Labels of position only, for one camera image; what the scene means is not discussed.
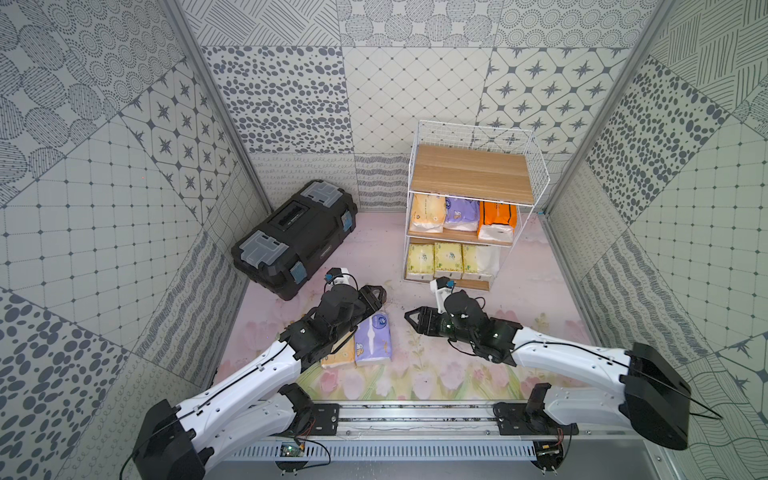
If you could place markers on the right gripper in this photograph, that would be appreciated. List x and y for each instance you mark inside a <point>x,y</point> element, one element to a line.
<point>427,317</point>

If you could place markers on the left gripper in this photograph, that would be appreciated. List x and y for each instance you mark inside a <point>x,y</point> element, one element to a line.
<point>365,297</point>

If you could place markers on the purple tissue pack top shelf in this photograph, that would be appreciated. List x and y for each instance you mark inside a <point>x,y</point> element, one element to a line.
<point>373,343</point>

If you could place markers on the purple tissue pack shelf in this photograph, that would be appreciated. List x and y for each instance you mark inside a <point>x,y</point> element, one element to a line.
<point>461,214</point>
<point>373,343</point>

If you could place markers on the yellow tissue pack top shelf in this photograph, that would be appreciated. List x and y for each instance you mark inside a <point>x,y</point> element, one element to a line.
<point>342,355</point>

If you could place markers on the yellow tissue pack shelf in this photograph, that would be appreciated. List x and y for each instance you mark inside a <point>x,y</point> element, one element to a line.
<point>342,355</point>
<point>428,213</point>

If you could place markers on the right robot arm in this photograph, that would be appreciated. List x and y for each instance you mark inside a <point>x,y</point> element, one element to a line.
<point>634,387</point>

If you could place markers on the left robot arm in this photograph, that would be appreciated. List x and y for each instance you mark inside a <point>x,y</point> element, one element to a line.
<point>163,451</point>

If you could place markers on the green tissue pack left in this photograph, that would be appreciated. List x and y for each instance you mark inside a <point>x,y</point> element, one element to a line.
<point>420,263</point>

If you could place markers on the green tissue pack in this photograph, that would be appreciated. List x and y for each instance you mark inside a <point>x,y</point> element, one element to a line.
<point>448,260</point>
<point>420,263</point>
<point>480,262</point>

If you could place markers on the green tissue pack middle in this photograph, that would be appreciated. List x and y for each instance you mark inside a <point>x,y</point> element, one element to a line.
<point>448,260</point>

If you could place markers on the green tissue pack right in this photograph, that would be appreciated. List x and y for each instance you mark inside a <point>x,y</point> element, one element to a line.
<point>480,262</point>

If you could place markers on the orange tissue pack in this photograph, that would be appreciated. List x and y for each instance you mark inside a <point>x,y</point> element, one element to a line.
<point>497,222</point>

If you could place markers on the black plastic toolbox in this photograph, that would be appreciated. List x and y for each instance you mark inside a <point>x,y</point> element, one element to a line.
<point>287,248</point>

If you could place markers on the green circuit board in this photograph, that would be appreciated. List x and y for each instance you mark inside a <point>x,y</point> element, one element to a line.
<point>291,450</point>

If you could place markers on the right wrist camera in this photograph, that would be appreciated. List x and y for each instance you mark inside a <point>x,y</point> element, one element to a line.
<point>442,288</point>

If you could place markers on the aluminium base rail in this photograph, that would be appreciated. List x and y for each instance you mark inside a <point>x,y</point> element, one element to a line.
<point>414,420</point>

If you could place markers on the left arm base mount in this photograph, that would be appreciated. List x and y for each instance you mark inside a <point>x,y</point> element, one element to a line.
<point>318,419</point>

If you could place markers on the white wire wooden shelf rack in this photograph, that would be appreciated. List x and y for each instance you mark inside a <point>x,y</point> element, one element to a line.
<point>471,191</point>

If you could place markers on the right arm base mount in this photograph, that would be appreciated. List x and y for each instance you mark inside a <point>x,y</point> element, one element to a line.
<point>515,418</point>

